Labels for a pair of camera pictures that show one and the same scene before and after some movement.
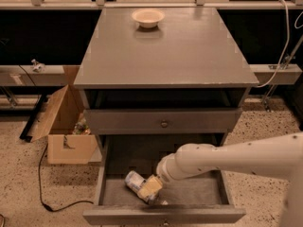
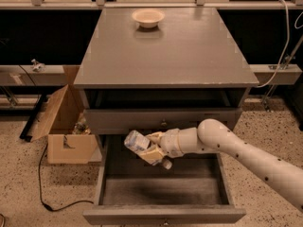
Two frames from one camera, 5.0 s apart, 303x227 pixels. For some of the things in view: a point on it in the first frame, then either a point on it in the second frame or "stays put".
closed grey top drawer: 163,121 stays put
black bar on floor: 24,135 stays put
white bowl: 148,18 stays put
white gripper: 164,170 -> 170,143
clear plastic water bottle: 134,181 -> 138,142
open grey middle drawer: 200,200 stays put
